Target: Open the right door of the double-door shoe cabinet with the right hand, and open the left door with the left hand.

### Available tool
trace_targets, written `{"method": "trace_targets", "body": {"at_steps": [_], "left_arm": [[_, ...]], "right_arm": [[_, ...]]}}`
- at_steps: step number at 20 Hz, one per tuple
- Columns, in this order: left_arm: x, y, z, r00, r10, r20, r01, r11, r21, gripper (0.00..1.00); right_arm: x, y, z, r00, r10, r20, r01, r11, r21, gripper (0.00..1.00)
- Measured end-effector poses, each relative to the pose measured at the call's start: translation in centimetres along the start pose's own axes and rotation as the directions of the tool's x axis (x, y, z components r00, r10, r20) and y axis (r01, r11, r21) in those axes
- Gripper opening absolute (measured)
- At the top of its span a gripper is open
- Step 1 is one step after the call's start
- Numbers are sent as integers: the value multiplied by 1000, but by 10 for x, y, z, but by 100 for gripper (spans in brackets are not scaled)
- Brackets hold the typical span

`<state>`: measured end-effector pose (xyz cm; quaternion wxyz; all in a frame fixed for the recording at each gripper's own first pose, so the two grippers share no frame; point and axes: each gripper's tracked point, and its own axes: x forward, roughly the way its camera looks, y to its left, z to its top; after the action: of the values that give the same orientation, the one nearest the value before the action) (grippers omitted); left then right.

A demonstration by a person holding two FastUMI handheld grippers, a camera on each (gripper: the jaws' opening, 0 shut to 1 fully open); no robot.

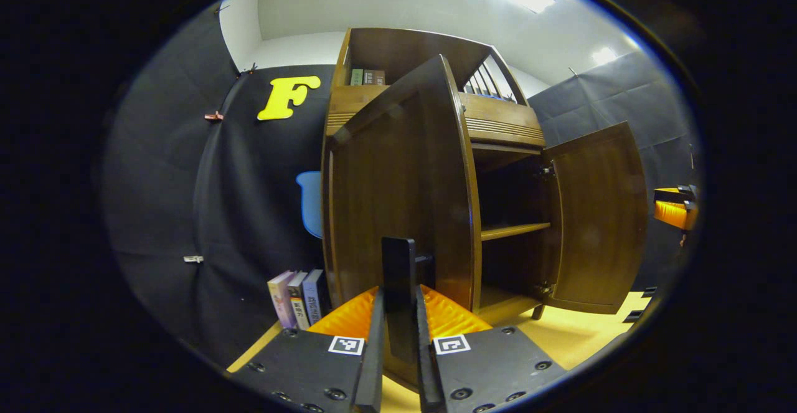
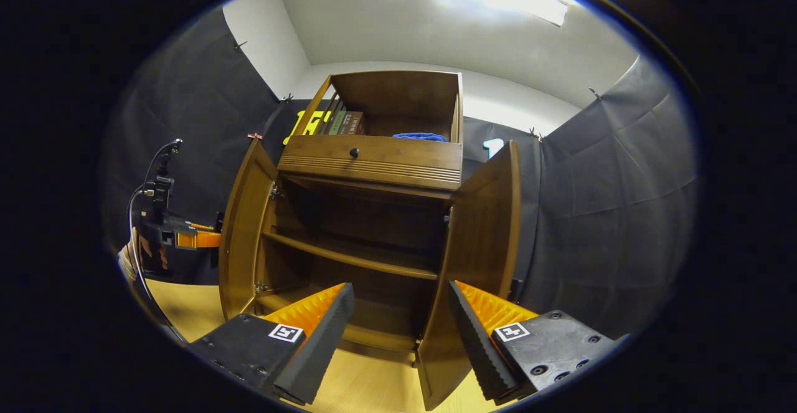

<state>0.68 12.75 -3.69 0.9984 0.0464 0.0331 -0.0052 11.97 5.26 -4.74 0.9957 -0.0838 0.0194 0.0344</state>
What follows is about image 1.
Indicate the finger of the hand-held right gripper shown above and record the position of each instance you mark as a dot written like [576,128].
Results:
[675,194]
[675,215]

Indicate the pale pink book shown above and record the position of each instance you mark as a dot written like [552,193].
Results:
[281,301]

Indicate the wooden double-door shoe cabinet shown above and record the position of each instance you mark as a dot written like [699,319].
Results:
[504,126]

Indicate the black backdrop cloth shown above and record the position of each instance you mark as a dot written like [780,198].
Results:
[187,182]

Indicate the orange clip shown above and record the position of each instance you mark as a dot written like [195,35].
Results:
[213,116]

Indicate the wooden shoe cabinet door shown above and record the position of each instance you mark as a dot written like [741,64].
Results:
[398,176]
[601,213]

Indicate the green book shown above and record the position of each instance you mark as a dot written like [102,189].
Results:
[357,77]

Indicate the brown book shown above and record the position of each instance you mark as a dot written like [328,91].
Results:
[374,78]

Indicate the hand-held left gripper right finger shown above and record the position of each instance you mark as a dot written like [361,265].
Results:
[426,369]

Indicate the grey white book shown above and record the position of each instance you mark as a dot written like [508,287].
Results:
[299,304]

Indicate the blue grey book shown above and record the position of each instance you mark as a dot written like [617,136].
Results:
[315,298]

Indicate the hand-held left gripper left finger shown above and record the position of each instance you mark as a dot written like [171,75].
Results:
[373,363]

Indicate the small ceiling light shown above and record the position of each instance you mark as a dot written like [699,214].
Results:
[604,56]

